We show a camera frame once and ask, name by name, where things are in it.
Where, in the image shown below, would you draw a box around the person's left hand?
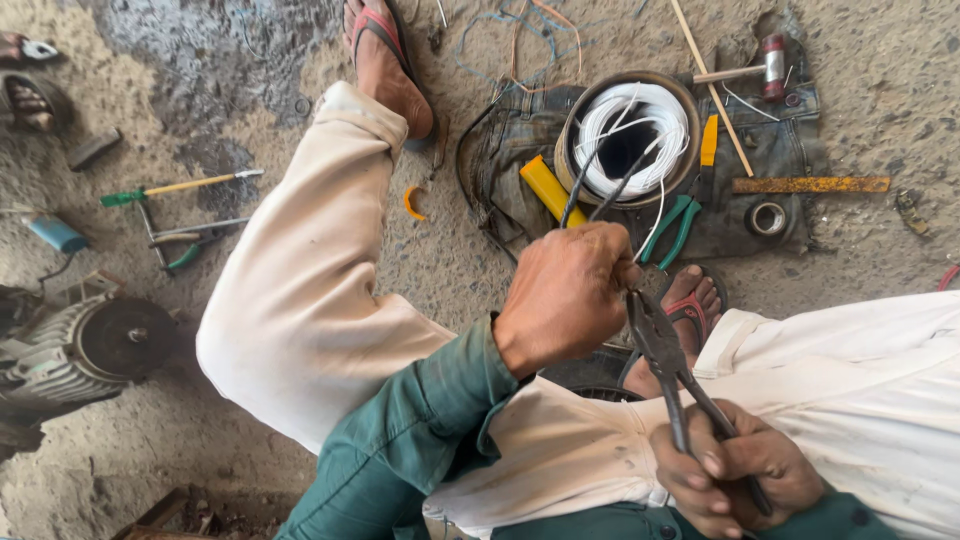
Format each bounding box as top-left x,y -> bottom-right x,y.
491,221 -> 644,381

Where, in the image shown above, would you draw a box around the person's right hand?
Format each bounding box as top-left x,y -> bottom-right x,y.
649,398 -> 826,540

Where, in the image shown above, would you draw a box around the black cable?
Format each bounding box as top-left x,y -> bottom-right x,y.
588,146 -> 655,225
558,135 -> 610,230

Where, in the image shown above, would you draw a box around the black combination pliers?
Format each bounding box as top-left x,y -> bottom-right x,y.
626,288 -> 774,519

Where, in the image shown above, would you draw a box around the person's right foot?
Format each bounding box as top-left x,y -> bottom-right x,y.
621,264 -> 725,399

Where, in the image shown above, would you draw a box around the red black sandal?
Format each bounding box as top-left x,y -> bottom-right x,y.
615,265 -> 730,391
342,0 -> 441,153

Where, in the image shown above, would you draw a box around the yellow plastic tube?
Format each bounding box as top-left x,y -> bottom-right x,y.
519,154 -> 591,230

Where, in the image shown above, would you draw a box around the black round motor part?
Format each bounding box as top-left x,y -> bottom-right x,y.
538,343 -> 648,404

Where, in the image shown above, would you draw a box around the tape roll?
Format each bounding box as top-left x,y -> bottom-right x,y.
744,200 -> 789,240

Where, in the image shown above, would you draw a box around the person's right leg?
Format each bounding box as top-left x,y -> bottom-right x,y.
422,290 -> 960,540

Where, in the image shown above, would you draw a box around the person's leg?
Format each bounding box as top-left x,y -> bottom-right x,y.
422,290 -> 960,540
195,80 -> 526,456

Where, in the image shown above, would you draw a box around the thin wooden stick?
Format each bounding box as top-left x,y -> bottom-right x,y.
669,0 -> 756,179

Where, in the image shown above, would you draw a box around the dirty denim cloth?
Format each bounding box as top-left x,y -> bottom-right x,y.
457,71 -> 831,262

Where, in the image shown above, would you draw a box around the rusty yellow metal ruler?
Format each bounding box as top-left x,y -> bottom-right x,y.
732,175 -> 892,195

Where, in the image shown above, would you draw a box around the small rusty metal part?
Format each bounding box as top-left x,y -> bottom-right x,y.
895,188 -> 931,238

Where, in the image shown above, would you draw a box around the person's left foot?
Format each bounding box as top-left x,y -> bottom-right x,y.
342,0 -> 436,142

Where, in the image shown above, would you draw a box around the person's left leg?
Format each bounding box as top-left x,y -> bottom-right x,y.
195,80 -> 526,456

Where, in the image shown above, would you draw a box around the steel rod tool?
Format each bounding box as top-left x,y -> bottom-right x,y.
135,198 -> 252,271

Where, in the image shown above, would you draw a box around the green yellow screwdriver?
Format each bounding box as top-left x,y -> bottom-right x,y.
99,168 -> 266,210

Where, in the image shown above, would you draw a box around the grey metal block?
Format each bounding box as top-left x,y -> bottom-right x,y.
66,126 -> 123,173

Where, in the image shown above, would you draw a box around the grey electric motor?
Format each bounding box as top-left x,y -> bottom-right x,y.
0,268 -> 180,459

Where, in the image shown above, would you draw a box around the blue cylinder capacitor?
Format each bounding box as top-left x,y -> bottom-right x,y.
24,213 -> 92,255

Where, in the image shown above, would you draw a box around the green handled pliers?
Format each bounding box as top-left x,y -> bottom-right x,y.
637,194 -> 703,272

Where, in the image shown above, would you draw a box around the round metal ring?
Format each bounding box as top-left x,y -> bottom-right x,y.
553,70 -> 703,211

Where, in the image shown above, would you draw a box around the yellow handled knife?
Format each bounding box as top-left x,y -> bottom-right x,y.
696,114 -> 720,205

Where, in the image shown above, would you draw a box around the white wire coil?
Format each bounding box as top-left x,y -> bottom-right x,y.
572,81 -> 691,264

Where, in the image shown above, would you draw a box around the long black cord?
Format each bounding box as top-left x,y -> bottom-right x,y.
454,96 -> 520,265

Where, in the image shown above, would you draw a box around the thin orange wire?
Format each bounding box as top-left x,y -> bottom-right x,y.
508,0 -> 585,96

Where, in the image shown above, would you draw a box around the wooden handled hammer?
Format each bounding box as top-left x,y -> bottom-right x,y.
692,33 -> 788,104

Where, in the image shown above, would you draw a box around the thin blue wire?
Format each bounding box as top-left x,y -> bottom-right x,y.
453,0 -> 588,88

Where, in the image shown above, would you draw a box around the small green handled tool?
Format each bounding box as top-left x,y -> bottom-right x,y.
163,241 -> 205,273

